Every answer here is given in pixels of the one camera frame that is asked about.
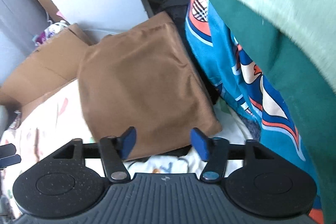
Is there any brown printed t-shirt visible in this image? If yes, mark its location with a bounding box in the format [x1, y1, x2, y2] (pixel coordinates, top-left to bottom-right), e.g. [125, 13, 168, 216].
[77, 12, 222, 159]

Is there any grey u-shaped neck pillow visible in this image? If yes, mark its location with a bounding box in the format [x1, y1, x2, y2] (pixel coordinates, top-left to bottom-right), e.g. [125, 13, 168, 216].
[0, 105, 9, 135]

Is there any floral patterned folded cloth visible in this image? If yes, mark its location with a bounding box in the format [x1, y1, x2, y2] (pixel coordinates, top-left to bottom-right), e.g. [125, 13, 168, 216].
[9, 110, 22, 130]

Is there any cream bear print bedsheet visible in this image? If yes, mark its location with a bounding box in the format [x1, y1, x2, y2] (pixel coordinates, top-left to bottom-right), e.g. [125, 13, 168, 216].
[1, 81, 261, 218]

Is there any teal patterned garment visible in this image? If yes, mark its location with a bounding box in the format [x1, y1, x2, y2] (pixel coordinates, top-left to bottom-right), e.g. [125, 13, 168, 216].
[184, 0, 324, 224]

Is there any brown cardboard sheet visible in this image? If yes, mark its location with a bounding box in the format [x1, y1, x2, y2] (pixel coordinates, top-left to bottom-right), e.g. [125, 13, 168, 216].
[1, 24, 94, 119]

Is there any purple white plastic package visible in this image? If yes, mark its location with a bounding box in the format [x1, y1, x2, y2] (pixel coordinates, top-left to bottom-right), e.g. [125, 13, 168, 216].
[33, 20, 69, 47]

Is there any black folded garment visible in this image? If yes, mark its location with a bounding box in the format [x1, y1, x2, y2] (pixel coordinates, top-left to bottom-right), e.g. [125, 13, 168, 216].
[157, 0, 219, 105]

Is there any green fabric bag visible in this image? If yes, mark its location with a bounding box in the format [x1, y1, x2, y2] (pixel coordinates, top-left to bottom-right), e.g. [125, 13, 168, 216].
[210, 0, 335, 223]

